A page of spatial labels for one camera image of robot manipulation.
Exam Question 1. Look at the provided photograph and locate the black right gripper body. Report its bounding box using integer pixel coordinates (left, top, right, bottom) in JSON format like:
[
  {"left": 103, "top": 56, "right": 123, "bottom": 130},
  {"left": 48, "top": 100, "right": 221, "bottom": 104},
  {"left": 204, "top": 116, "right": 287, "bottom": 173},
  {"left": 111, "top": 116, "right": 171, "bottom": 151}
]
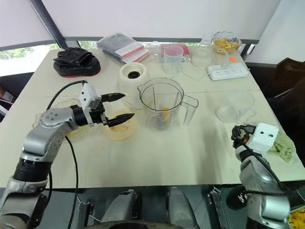
[{"left": 231, "top": 123, "right": 255, "bottom": 146}]

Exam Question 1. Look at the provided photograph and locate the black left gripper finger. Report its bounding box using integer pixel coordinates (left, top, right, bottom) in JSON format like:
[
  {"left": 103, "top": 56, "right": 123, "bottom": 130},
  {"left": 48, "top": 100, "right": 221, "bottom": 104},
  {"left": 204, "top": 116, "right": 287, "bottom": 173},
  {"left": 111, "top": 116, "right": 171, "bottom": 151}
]
[
  {"left": 107, "top": 113, "right": 135, "bottom": 127},
  {"left": 101, "top": 93, "right": 126, "bottom": 103}
]

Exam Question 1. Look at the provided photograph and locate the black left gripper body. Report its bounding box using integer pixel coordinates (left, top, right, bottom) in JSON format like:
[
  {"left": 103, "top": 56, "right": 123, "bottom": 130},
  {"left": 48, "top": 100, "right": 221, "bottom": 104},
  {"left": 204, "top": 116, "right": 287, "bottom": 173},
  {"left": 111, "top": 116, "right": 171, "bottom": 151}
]
[{"left": 90, "top": 96, "right": 109, "bottom": 126}]

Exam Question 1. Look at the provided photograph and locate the bowl of yellow snacks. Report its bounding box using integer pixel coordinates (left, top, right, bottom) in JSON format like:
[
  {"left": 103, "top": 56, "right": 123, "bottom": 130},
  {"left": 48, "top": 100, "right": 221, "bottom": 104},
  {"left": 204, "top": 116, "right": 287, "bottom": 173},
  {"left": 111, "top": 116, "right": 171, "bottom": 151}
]
[{"left": 212, "top": 31, "right": 243, "bottom": 54}]

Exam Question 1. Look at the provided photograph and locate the cream round blender lid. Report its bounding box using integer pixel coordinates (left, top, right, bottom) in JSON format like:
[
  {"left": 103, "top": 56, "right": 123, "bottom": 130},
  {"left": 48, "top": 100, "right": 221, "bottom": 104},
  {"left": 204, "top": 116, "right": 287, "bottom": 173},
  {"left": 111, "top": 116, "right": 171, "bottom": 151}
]
[{"left": 104, "top": 108, "right": 138, "bottom": 141}]

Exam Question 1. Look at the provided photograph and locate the cream blender base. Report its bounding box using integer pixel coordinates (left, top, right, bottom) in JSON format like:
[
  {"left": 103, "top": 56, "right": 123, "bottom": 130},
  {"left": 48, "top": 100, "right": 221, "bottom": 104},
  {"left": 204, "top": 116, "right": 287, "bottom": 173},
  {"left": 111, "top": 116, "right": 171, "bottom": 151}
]
[{"left": 118, "top": 62, "right": 150, "bottom": 110}]

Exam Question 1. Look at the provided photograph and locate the clear plastic lid cup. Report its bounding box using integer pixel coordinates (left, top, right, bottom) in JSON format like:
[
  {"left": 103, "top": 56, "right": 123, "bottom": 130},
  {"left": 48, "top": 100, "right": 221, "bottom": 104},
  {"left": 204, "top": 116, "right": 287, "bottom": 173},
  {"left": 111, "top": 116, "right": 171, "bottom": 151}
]
[{"left": 216, "top": 89, "right": 257, "bottom": 124}]

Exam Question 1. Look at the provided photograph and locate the green crumpled cloth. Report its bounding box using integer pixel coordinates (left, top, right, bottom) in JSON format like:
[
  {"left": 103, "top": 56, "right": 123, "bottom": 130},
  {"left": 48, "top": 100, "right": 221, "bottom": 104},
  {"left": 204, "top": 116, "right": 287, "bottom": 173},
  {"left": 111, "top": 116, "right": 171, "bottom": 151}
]
[{"left": 268, "top": 132, "right": 299, "bottom": 164}]

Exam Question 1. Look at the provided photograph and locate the clear blender jug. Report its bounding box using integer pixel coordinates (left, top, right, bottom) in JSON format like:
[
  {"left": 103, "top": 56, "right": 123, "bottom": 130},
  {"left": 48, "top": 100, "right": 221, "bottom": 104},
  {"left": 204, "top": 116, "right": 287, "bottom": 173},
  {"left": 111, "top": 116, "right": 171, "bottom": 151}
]
[{"left": 137, "top": 77, "right": 199, "bottom": 132}]

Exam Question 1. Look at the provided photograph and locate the black padded mitt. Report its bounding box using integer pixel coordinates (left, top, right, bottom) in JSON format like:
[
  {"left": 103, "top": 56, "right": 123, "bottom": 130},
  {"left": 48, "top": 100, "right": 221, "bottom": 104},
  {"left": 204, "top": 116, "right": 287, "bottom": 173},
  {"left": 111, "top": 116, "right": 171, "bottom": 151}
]
[{"left": 52, "top": 47, "right": 101, "bottom": 78}]

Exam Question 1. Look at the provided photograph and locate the white power strip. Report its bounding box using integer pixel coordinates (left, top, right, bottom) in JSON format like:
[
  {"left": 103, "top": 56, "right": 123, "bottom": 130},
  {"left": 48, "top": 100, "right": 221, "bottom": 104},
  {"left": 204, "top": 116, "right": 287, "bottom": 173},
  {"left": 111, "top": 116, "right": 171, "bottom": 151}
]
[{"left": 206, "top": 63, "right": 249, "bottom": 81}]

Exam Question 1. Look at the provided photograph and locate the crumpled clear plastic bag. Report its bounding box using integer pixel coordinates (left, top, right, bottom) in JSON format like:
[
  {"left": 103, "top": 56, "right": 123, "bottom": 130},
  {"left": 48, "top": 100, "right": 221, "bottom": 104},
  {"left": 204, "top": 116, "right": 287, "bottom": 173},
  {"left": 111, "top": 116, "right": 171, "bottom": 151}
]
[{"left": 143, "top": 41, "right": 165, "bottom": 59}]

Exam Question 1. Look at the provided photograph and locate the clear measuring cup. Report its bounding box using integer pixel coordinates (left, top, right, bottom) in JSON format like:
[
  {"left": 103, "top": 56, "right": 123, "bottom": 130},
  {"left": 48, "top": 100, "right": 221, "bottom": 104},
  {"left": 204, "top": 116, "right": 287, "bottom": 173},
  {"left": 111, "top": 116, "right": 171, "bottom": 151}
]
[{"left": 163, "top": 45, "right": 188, "bottom": 76}]

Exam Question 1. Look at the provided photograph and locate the clear round plastic container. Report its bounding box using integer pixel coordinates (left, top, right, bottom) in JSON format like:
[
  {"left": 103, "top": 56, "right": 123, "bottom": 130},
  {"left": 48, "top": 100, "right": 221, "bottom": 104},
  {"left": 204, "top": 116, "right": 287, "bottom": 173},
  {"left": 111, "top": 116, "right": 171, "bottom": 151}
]
[{"left": 190, "top": 47, "right": 212, "bottom": 69}]

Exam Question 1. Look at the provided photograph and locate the red flat packet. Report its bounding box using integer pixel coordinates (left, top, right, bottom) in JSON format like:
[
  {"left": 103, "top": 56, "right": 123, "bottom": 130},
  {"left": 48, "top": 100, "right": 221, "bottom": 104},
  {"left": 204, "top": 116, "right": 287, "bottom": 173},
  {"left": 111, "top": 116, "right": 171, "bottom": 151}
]
[{"left": 161, "top": 43, "right": 191, "bottom": 56}]

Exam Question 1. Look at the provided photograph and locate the dark grey rounded shape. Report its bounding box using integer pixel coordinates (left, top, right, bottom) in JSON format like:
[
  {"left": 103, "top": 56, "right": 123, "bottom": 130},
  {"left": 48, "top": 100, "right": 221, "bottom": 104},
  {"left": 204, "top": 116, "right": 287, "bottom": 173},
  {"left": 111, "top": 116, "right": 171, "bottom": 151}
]
[{"left": 101, "top": 189, "right": 142, "bottom": 229}]

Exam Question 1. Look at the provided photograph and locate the brown cardboard box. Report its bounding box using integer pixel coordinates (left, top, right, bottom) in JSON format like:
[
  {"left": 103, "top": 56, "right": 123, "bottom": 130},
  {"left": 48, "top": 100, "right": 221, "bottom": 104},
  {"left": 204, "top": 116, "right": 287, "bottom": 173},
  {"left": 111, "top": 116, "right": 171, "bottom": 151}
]
[{"left": 0, "top": 86, "right": 18, "bottom": 101}]

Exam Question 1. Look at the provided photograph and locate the clear drinking glass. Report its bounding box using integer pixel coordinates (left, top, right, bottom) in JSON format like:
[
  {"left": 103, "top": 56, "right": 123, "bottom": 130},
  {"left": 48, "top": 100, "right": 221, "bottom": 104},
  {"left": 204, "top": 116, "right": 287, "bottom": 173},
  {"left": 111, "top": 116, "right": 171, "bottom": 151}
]
[{"left": 200, "top": 31, "right": 214, "bottom": 47}]

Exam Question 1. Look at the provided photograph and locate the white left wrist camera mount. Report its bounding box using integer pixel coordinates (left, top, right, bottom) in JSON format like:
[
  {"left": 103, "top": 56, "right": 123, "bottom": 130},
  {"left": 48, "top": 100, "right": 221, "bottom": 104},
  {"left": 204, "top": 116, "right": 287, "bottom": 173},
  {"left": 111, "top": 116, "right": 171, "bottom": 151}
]
[{"left": 79, "top": 82, "right": 100, "bottom": 125}]

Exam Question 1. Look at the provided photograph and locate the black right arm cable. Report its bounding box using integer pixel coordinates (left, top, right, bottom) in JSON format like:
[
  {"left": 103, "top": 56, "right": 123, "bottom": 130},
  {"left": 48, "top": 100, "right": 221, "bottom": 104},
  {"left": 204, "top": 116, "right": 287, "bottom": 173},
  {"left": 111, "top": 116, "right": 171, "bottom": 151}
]
[{"left": 232, "top": 124, "right": 293, "bottom": 196}]

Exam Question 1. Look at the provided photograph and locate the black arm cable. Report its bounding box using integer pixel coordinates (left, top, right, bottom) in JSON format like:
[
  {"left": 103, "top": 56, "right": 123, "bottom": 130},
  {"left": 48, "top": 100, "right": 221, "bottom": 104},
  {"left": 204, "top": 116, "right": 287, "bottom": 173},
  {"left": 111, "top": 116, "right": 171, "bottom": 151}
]
[
  {"left": 232, "top": 124, "right": 293, "bottom": 196},
  {"left": 45, "top": 80, "right": 87, "bottom": 229}
]

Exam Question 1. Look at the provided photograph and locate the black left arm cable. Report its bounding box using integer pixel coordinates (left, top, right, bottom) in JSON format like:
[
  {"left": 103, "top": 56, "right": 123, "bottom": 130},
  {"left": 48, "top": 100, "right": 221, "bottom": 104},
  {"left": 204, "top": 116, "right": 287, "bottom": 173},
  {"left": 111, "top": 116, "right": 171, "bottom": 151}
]
[{"left": 45, "top": 80, "right": 87, "bottom": 229}]

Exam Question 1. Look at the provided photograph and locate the white power cord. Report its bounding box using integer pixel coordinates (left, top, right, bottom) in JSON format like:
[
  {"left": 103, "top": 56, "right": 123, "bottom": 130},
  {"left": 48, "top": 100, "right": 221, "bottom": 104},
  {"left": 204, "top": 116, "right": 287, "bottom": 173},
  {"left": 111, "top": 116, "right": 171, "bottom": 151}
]
[{"left": 183, "top": 48, "right": 233, "bottom": 81}]

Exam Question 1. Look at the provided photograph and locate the black metal bracket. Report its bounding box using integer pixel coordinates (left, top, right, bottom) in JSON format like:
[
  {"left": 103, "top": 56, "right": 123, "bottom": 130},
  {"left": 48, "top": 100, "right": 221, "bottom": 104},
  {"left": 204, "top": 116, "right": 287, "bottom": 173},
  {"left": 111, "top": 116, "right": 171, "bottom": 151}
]
[
  {"left": 206, "top": 187, "right": 227, "bottom": 229},
  {"left": 75, "top": 202, "right": 93, "bottom": 229}
]

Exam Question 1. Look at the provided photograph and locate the dark window frame post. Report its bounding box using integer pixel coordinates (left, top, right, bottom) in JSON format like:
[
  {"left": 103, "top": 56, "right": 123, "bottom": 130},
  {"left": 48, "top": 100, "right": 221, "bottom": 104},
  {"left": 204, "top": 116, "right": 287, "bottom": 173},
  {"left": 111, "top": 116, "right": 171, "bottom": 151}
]
[{"left": 30, "top": 0, "right": 65, "bottom": 50}]

